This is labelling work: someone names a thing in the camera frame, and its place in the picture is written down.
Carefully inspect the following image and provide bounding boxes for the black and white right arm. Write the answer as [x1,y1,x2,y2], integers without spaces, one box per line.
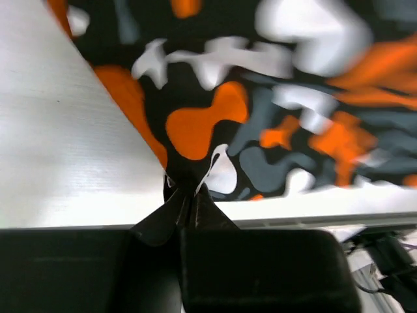
[342,224,416,312]

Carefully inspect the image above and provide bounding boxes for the aluminium table edge rail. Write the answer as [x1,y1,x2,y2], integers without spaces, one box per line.
[234,212,416,229]

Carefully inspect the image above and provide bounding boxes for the orange camouflage shorts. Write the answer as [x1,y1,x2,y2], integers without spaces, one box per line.
[45,0,417,205]

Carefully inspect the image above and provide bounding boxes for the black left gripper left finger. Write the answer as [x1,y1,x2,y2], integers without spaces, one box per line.
[0,187,190,313]

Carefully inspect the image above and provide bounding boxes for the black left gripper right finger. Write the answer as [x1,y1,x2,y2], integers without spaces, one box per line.
[178,185,362,313]

